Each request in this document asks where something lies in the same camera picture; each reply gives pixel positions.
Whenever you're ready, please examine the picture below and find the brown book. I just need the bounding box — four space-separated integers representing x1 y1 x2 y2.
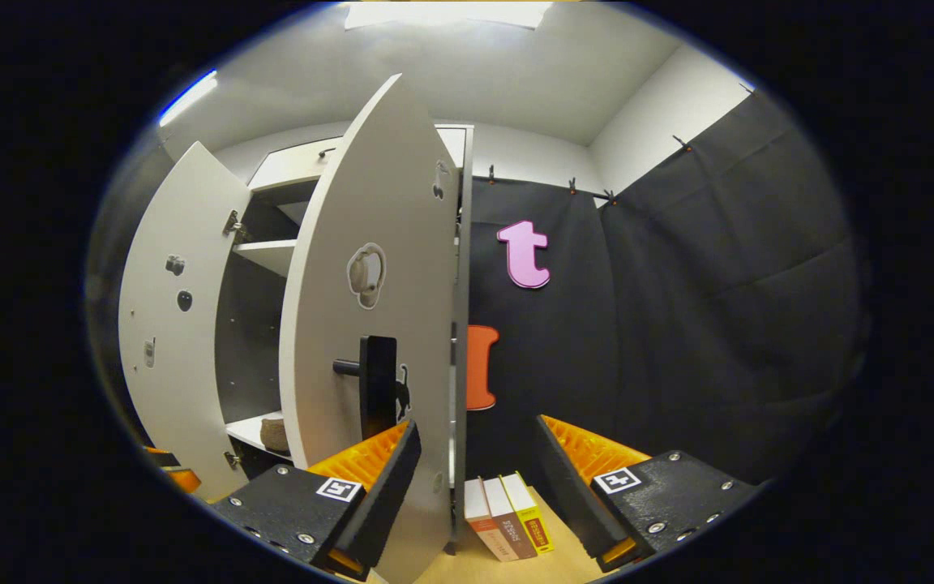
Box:
483 475 538 560

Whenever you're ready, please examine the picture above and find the white shoe cabinet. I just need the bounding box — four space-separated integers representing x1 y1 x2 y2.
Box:
118 73 476 584

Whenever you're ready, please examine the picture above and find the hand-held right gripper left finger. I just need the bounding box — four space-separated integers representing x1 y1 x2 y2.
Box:
212 419 422 581

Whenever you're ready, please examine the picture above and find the yellow book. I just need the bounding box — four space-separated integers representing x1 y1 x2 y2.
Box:
502 471 555 554

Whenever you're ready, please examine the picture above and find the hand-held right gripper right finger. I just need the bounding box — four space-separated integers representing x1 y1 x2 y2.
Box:
532 414 761 574

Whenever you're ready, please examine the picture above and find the ceiling light panel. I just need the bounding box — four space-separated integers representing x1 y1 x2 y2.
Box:
344 0 554 32
159 71 219 127

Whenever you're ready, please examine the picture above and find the black door handle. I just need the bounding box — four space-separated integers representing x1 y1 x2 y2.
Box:
333 335 399 443

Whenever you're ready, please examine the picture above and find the orange and white book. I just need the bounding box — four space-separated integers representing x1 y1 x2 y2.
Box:
465 477 510 562

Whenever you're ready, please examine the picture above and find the black backdrop cloth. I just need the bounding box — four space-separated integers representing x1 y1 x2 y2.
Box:
463 85 865 496

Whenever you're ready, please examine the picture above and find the white cabinet door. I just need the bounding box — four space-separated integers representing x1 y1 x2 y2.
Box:
279 73 461 584
118 140 253 501

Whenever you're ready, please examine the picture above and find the brown suede shoe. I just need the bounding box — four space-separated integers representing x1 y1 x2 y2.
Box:
260 412 291 453

